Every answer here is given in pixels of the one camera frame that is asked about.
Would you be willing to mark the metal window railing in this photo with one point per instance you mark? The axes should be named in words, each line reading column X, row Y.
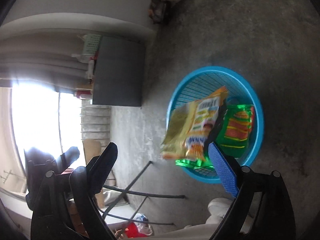
column 95, row 122

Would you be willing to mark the yellow orange snack bag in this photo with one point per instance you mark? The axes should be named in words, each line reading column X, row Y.
column 190, row 125

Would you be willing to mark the right grey curtain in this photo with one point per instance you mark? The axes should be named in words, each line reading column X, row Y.
column 50, row 58

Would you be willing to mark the red gift bag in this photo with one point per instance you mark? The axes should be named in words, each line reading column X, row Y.
column 140, row 228

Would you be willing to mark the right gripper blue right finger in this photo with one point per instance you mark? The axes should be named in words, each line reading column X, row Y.
column 227, row 168

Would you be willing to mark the grey cabinet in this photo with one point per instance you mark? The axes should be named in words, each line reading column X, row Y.
column 119, row 73

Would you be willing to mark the green plastic storage basket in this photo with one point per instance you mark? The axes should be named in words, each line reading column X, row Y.
column 91, row 44

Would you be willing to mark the red thermos bottle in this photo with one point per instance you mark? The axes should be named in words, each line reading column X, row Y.
column 83, row 94

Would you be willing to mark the blue plastic mesh basket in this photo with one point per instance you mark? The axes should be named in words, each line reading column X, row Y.
column 203, row 82

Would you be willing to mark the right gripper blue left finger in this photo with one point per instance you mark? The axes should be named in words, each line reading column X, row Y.
column 100, row 167

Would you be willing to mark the green chip bag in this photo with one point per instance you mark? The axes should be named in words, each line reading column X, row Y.
column 232, row 138

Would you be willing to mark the black snack bag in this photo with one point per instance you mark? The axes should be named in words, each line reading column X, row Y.
column 160, row 11

